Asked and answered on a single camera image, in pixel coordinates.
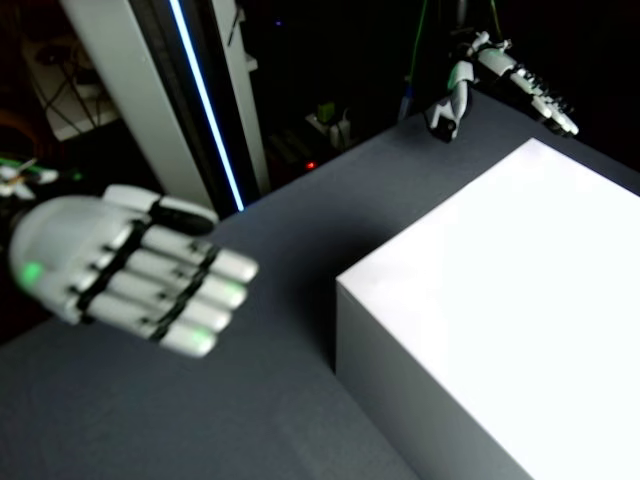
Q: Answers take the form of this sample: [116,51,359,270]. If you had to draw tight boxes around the white power strip with plugs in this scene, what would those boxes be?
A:
[304,101,362,151]

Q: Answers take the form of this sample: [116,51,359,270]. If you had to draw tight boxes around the thin green cable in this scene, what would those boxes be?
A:
[408,0,431,81]

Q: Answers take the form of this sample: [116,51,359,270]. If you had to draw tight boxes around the black box with red light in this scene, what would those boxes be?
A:
[263,128,322,177]

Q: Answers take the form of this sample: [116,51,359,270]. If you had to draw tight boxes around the white column with blue light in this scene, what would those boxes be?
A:
[59,0,272,214]

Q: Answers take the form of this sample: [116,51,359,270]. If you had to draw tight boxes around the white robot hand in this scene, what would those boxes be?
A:
[8,183,261,359]
[423,46,581,145]

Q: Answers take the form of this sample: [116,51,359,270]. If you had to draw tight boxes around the large white box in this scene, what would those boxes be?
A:
[333,137,640,480]

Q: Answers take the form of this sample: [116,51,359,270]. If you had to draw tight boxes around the grey table cloth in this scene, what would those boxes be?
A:
[0,87,640,480]

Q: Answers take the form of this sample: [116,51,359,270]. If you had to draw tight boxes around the white shelf with cables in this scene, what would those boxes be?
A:
[22,37,120,142]

